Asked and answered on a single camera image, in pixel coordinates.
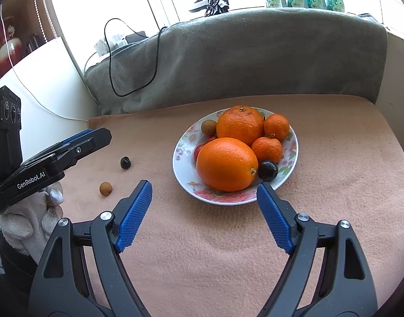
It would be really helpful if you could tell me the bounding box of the black cable bundle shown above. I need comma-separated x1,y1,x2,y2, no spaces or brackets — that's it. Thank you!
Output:
204,0,229,17

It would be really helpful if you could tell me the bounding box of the wooden shelf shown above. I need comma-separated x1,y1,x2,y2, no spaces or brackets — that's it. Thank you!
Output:
0,0,62,86

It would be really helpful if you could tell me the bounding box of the small mandarin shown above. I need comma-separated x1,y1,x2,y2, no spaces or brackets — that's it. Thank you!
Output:
264,114,290,141
251,137,283,164

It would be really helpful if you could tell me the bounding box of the white floral plate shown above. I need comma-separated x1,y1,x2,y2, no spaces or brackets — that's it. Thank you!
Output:
173,107,299,204

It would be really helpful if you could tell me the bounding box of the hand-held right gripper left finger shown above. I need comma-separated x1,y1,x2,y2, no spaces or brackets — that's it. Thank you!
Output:
30,180,153,317

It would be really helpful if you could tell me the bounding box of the smooth large orange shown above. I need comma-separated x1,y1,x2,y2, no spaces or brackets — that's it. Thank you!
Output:
196,137,259,192

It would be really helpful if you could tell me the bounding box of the white cabinet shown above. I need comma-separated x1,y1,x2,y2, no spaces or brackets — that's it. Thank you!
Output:
0,36,100,248

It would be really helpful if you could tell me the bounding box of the person's left hand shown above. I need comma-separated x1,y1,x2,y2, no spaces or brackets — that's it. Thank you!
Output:
0,181,64,257

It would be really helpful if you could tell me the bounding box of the rough speckled large orange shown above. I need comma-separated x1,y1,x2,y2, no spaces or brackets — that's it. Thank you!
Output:
216,105,265,146

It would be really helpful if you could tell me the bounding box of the person's left forearm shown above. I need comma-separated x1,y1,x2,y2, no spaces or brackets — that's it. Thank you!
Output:
0,229,39,293

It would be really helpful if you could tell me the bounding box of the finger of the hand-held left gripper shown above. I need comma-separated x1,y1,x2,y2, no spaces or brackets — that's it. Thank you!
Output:
54,127,112,173
58,128,99,146

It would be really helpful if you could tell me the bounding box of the black charger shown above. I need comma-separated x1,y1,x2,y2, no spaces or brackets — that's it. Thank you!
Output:
125,31,148,44

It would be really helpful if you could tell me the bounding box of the red and white vase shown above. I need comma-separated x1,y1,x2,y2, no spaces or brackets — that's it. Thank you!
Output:
0,38,24,77

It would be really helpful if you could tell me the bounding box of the white beaded blind cord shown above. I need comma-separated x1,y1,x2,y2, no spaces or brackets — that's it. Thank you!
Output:
30,0,47,45

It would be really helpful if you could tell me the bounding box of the white power strip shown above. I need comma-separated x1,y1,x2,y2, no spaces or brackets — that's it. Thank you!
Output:
94,34,127,57

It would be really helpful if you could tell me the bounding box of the red figurine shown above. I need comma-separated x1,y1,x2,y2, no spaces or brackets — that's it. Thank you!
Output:
0,15,18,55

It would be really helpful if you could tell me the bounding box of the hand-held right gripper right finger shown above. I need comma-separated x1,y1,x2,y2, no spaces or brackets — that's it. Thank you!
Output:
256,183,377,317

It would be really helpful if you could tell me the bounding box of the thin white cable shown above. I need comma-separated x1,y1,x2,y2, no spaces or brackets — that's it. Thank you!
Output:
0,3,90,122

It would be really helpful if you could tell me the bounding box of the grey blanket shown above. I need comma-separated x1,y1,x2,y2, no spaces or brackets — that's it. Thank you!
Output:
84,8,388,115

